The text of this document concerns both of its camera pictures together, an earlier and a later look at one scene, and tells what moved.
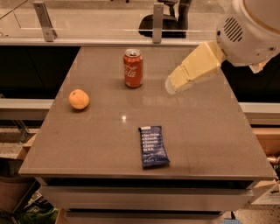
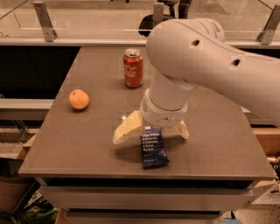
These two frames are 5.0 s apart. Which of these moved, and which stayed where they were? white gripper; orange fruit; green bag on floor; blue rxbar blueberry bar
Moved: white gripper
Stayed: orange fruit; blue rxbar blueberry bar; green bag on floor
